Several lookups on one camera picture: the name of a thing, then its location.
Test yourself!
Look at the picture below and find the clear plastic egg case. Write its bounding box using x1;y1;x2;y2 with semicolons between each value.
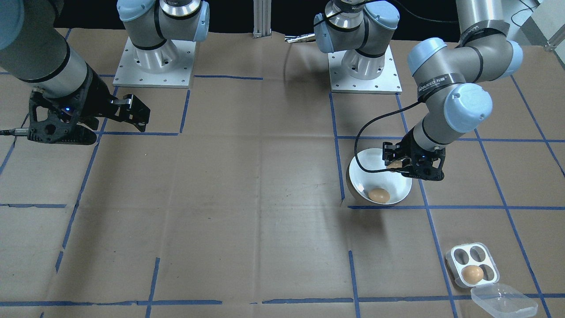
445;242;539;318

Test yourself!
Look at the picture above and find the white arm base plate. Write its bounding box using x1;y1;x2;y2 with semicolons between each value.
329;44;403;94
113;37;197;89

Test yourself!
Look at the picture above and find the aluminium profile post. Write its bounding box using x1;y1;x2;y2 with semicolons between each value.
252;0;273;39

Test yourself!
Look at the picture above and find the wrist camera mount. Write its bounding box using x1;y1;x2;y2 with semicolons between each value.
408;148;445;182
28;90;98;145

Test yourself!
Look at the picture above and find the white round plate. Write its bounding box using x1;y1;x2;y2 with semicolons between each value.
347;148;413;205

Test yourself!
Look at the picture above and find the arm base cable connector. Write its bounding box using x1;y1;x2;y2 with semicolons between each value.
285;33;318;44

